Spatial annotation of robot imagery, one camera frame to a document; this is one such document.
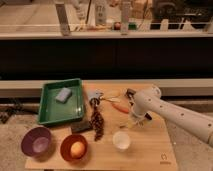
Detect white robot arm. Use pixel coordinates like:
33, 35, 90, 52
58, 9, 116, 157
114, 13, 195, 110
127, 86, 213, 147

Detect purple bowl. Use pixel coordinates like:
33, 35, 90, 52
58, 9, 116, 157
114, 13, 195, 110
21, 127, 52, 157

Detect orange bowl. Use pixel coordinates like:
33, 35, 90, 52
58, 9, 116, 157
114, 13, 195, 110
60, 134, 87, 162

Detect blue sponge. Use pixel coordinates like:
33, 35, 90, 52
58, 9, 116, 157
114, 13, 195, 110
55, 88, 72, 103

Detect yellow spoon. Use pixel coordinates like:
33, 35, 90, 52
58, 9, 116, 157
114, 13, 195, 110
102, 91, 120, 102

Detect green plastic tray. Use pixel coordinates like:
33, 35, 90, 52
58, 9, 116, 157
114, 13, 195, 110
38, 78, 85, 126

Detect orange carrot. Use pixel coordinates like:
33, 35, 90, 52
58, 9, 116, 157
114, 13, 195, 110
112, 103, 129, 114

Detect dark rectangular block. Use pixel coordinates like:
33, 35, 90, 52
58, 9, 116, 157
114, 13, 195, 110
71, 121, 92, 133

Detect white cup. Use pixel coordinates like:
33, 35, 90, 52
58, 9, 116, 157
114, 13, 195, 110
112, 131, 131, 151

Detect yellow egg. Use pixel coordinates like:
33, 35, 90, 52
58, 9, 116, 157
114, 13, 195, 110
70, 141, 85, 158

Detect wooden board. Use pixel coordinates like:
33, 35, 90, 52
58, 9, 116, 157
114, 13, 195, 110
24, 81, 179, 171

